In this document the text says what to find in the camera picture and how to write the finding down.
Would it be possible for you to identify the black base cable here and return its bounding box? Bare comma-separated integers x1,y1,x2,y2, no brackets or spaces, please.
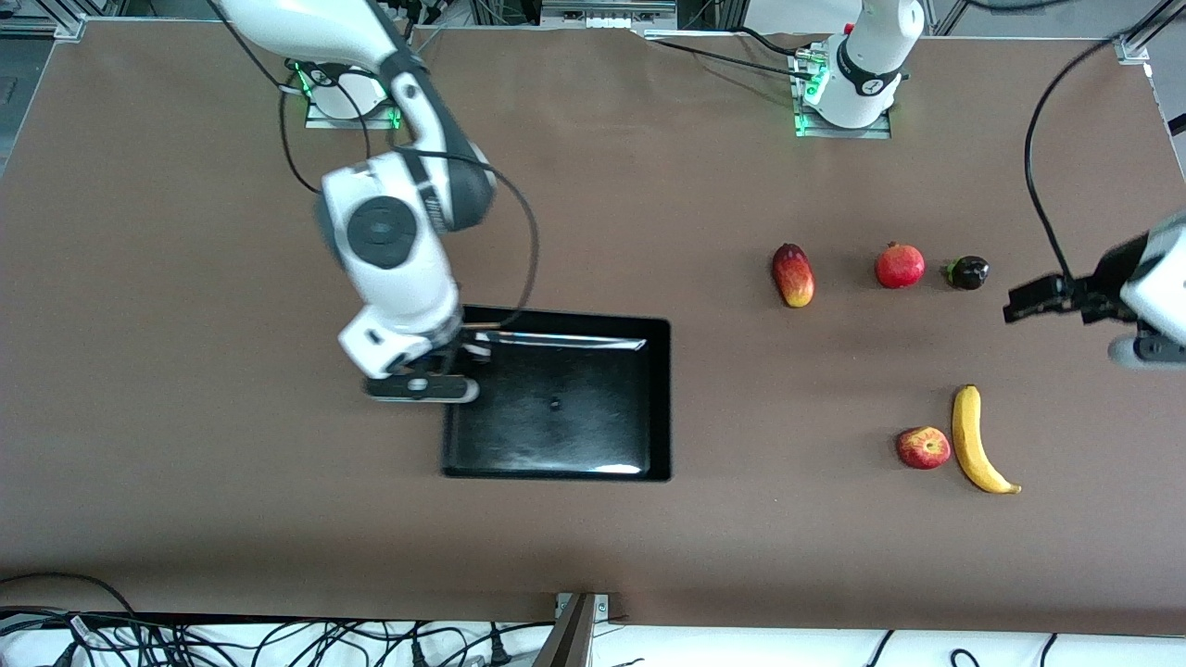
649,39,816,80
732,26,826,58

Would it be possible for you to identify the grey metal camera post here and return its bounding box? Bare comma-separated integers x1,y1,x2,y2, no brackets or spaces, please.
533,593,599,667

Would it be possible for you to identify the red pomegranate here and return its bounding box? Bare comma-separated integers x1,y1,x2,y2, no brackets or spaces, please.
876,242,926,290

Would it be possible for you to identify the dark purple fruit green stem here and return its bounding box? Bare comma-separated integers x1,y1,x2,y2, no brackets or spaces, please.
943,256,990,291

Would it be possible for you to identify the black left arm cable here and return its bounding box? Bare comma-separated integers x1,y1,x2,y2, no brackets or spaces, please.
1024,37,1129,283

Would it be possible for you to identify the yellow banana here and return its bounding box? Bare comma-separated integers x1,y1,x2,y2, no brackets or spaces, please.
952,384,1023,496

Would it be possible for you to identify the black rectangular plastic tray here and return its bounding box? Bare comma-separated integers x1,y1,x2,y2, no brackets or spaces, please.
440,306,673,483

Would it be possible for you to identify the red yellow mango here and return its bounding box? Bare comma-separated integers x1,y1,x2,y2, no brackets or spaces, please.
772,243,815,308

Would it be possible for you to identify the grey metal equipment box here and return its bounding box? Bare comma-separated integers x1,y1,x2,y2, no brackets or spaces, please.
540,0,679,29

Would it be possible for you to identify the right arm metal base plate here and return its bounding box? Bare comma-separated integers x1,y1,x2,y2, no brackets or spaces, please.
304,56,405,130

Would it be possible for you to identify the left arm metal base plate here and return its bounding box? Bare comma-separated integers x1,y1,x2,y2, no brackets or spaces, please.
794,51,893,140

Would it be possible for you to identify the brown table mat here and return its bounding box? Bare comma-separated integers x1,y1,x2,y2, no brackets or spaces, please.
0,19,1186,637

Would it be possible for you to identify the aluminium frame profile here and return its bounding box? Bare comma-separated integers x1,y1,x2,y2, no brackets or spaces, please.
23,0,89,40
1115,0,1186,66

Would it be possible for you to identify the red yellow apple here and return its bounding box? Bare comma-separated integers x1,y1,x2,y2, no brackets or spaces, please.
895,426,953,471

